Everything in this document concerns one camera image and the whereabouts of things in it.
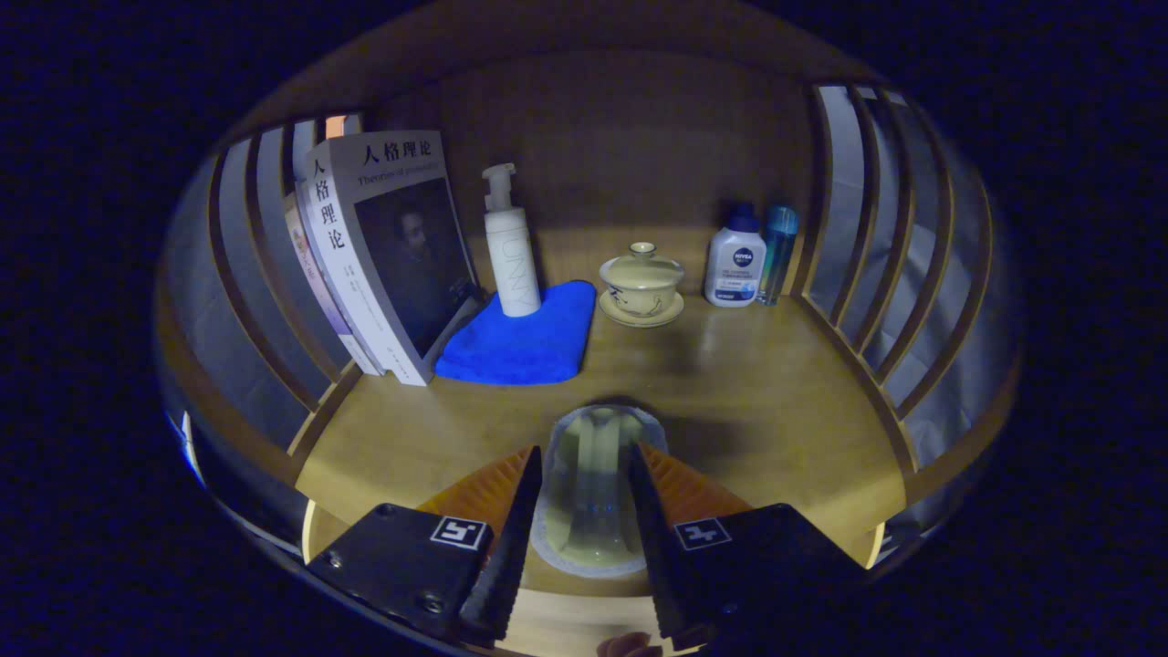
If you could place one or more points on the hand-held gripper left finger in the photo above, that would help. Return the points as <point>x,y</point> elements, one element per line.
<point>511,547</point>

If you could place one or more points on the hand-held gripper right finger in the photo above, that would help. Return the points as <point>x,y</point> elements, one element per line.
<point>657,547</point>

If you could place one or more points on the wooden countertop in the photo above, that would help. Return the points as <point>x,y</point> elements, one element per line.
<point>748,383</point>

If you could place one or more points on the wooden cabinet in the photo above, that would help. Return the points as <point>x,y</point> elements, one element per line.
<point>639,137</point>

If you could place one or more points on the blue folded cloth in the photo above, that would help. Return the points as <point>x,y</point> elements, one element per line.
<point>520,347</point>

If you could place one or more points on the beige lidded teacup with saucer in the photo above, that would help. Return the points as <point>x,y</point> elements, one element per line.
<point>641,283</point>

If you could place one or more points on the white pump bottle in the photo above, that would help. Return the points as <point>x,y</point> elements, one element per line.
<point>511,265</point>

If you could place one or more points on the white lotion bottle blue cap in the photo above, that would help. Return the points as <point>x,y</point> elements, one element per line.
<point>733,265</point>

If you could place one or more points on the thick white book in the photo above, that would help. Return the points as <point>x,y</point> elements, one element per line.
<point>401,246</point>

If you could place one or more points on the teal bottle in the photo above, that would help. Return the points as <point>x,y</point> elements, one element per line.
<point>778,246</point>

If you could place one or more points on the thin purple book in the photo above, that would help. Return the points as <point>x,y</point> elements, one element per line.
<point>315,283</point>

